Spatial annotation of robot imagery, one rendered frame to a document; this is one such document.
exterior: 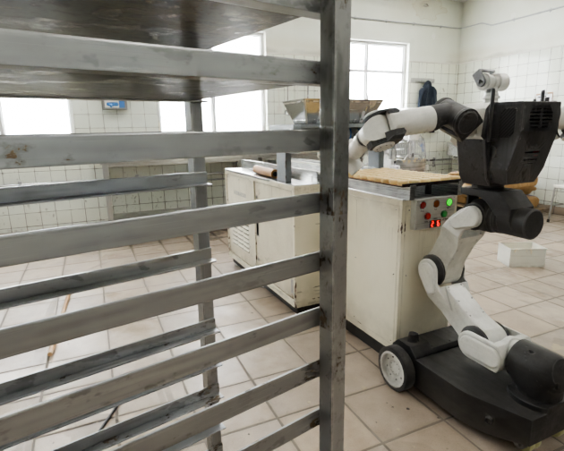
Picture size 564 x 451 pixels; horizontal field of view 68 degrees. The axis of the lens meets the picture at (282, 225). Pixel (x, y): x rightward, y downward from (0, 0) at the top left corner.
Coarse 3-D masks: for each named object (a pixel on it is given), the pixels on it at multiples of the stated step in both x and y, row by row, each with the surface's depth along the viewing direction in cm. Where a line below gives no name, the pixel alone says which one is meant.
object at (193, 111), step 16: (192, 112) 92; (192, 128) 92; (192, 160) 94; (192, 192) 96; (192, 208) 98; (208, 240) 99; (208, 272) 101; (208, 304) 102; (208, 336) 104; (208, 384) 106; (208, 448) 113
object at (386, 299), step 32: (352, 192) 222; (416, 192) 206; (352, 224) 224; (384, 224) 200; (352, 256) 228; (384, 256) 203; (416, 256) 197; (352, 288) 231; (384, 288) 206; (416, 288) 201; (352, 320) 236; (384, 320) 208; (416, 320) 205
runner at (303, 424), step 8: (304, 416) 68; (312, 416) 69; (288, 424) 66; (296, 424) 67; (304, 424) 68; (312, 424) 69; (272, 432) 64; (280, 432) 65; (288, 432) 66; (296, 432) 67; (304, 432) 68; (256, 440) 63; (264, 440) 63; (272, 440) 64; (280, 440) 65; (288, 440) 66; (248, 448) 62; (256, 448) 62; (264, 448) 64; (272, 448) 65
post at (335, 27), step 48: (336, 0) 53; (336, 48) 55; (336, 96) 56; (336, 144) 58; (336, 192) 59; (336, 240) 61; (336, 288) 63; (336, 336) 64; (336, 384) 66; (336, 432) 68
